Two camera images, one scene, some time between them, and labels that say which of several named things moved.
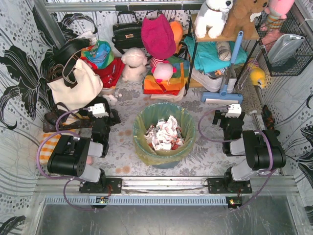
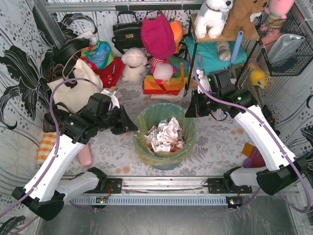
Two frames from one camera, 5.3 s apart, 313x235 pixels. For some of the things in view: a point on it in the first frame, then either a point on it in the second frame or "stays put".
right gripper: (217, 117) -> (198, 105)
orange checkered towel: (48, 147) stays put
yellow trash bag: (149, 114) stays put
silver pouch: (282, 47) stays put
